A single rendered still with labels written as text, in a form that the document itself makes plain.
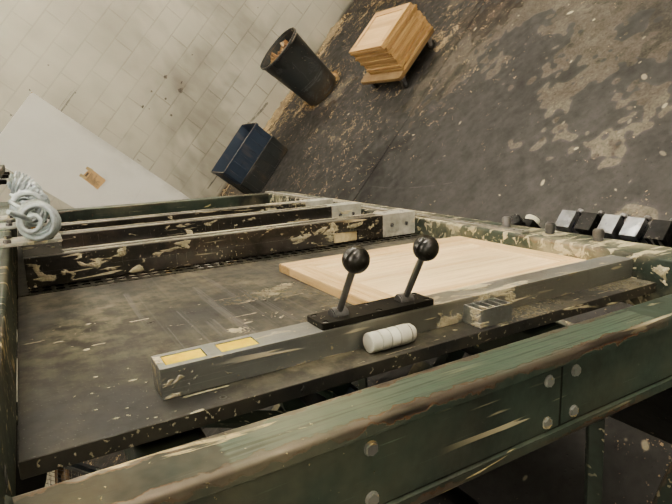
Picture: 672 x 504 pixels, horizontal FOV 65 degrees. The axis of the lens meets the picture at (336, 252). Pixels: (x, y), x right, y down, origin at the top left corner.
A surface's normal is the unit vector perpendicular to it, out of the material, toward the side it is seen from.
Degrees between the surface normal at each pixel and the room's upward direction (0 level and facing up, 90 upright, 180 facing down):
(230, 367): 90
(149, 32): 90
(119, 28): 90
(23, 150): 90
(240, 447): 51
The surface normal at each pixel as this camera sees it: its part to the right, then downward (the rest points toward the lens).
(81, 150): 0.47, 0.22
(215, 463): -0.04, -0.98
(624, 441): -0.69, -0.51
